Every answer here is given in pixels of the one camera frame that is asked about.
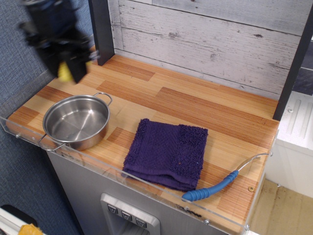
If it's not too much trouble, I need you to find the clear acrylic guard rail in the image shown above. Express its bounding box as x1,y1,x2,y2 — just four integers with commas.
0,118,266,235

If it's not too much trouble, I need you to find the silver dispenser button panel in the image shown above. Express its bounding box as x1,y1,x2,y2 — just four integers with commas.
100,193,161,235

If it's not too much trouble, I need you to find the small steel pot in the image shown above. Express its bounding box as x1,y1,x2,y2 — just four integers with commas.
38,92,113,151

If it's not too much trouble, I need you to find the purple folded towel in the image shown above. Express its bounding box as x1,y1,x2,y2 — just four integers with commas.
123,118,208,191

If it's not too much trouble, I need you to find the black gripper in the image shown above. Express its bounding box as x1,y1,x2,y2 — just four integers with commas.
19,0,99,83

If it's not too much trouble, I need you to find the yellow toy corn cob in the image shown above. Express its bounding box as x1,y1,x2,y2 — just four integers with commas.
58,62,73,82

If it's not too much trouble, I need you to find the dark right frame post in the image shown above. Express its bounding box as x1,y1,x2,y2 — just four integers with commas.
272,5,313,121

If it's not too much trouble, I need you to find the blue handled spoon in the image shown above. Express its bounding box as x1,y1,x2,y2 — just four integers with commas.
181,153,269,202

